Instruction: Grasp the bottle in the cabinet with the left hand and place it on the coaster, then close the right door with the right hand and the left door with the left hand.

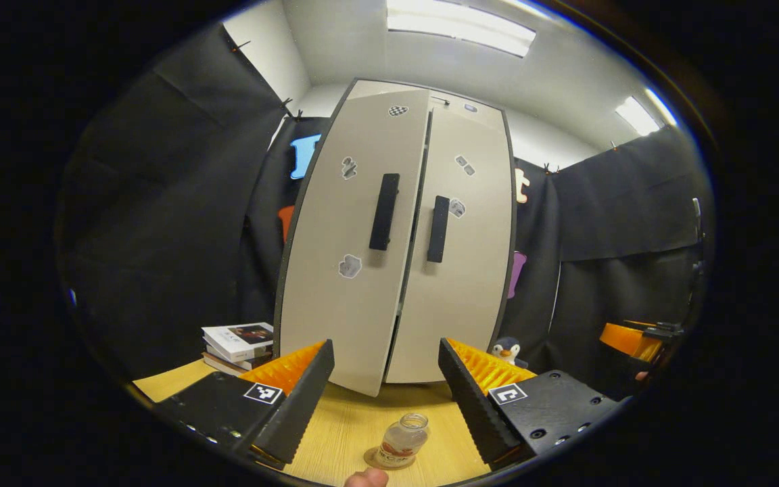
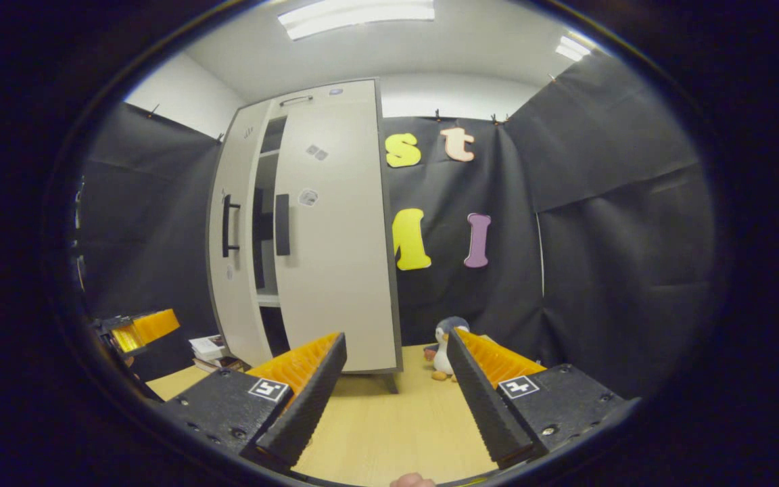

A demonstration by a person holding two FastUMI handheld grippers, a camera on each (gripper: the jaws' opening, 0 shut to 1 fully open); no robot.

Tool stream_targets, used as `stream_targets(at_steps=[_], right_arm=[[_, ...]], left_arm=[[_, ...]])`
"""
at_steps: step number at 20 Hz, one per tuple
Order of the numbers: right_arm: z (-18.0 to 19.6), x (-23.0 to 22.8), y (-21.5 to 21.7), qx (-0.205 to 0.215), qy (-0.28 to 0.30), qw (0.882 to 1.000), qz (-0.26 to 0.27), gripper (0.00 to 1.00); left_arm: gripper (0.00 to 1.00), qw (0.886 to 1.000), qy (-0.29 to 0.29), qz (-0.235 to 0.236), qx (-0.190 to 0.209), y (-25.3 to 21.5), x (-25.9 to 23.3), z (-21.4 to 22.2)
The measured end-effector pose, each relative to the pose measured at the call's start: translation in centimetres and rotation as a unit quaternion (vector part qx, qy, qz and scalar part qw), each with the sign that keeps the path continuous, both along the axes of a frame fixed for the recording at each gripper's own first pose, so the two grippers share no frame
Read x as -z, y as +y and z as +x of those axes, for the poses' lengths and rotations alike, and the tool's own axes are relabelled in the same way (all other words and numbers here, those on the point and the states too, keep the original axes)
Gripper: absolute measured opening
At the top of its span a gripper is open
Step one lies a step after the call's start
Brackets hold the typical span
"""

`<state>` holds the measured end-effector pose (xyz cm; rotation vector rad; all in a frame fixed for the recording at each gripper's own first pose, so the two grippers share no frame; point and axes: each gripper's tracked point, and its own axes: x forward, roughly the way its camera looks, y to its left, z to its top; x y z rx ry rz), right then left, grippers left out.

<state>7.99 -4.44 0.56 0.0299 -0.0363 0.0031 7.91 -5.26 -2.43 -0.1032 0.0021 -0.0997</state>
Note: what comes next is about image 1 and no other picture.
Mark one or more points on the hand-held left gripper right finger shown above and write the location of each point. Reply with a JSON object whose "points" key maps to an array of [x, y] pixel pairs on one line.
{"points": [[474, 406]]}

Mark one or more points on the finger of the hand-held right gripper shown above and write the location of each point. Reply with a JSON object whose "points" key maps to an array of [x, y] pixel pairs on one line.
{"points": [[623, 340]]}

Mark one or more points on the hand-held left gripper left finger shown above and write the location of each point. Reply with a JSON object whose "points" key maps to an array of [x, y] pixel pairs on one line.
{"points": [[298, 406]]}

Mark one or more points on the clear plastic bottle red label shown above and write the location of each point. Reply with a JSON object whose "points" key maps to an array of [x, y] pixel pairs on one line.
{"points": [[399, 443]]}

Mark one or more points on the grey cabinet door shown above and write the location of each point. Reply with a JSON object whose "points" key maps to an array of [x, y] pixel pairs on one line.
{"points": [[470, 270], [335, 223]]}

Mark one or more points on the grey cabinet drawer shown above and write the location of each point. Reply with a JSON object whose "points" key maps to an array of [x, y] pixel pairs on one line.
{"points": [[484, 116]]}

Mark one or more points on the grey cabinet with shelves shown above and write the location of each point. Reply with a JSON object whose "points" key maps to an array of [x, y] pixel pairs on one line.
{"points": [[389, 84]]}

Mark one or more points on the plain paperback book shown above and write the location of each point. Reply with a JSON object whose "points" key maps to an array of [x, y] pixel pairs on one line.
{"points": [[262, 359], [227, 367]]}

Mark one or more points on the penguin plush toy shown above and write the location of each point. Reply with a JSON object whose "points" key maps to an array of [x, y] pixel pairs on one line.
{"points": [[506, 350]]}

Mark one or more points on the white book dark picture cover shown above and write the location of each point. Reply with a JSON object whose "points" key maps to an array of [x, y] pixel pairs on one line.
{"points": [[227, 336]]}

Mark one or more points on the small ceiling light panel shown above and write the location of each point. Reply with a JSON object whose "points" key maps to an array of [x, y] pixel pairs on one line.
{"points": [[640, 116]]}

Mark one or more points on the large ceiling light panel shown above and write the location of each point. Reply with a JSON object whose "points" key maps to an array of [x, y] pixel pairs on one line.
{"points": [[460, 27]]}

